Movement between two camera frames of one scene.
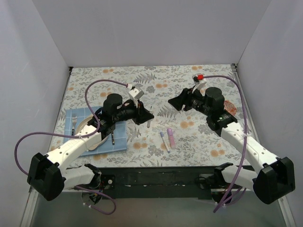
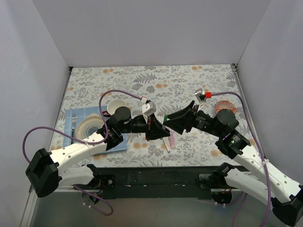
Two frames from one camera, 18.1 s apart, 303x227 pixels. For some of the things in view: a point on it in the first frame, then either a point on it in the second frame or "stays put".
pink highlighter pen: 170,133 stays put
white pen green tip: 149,121 → 165,117
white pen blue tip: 164,142 stays put
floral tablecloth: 192,105 stays put
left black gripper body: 139,112 → 148,126
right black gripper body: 183,100 → 192,118
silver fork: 74,120 stays put
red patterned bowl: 230,107 stays put
